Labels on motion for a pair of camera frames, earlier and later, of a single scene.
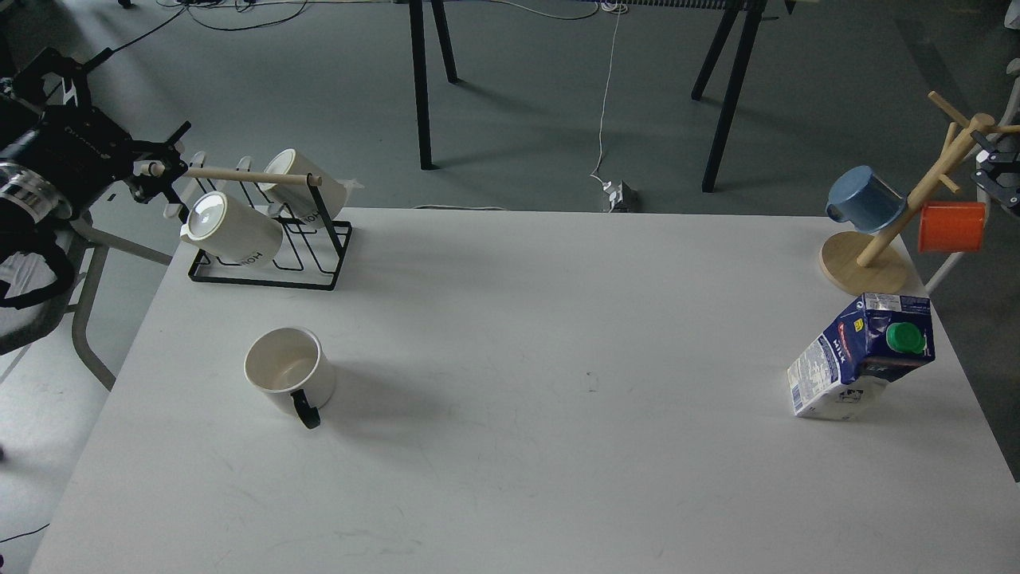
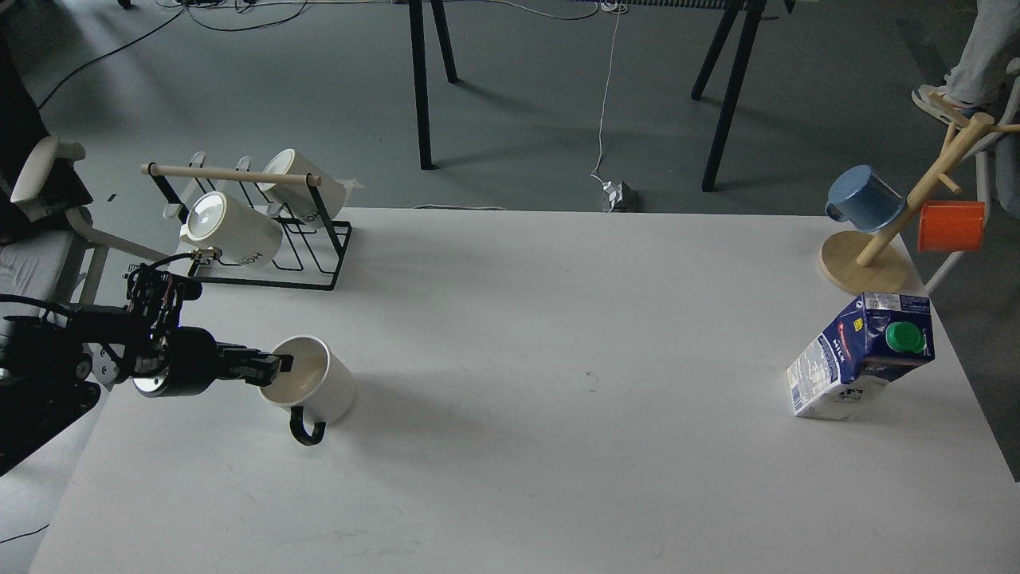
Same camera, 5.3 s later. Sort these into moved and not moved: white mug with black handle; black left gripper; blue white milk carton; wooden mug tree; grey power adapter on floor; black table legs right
Moved: black left gripper; white mug with black handle
Not moved: wooden mug tree; black table legs right; blue white milk carton; grey power adapter on floor
